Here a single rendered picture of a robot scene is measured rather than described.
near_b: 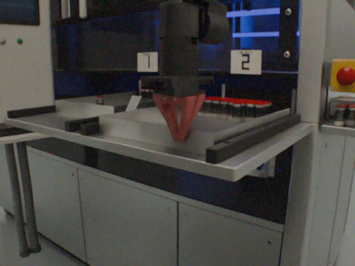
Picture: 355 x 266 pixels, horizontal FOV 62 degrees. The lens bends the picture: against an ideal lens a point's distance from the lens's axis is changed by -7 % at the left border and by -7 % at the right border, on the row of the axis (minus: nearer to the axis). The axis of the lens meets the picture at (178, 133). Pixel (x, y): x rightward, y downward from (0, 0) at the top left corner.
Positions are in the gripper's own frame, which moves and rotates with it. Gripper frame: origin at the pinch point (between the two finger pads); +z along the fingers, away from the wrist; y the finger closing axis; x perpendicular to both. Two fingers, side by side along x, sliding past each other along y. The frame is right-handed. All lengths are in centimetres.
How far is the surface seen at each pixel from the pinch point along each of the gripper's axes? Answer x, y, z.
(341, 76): -17.3, 34.1, -9.4
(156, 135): 5.2, 0.8, 0.7
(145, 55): 42, 37, -14
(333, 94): 67, 498, 28
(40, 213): 124, 38, 67
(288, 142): -11.0, 19.7, 3.2
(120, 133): 14.0, 0.9, 1.5
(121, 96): 54, 38, 0
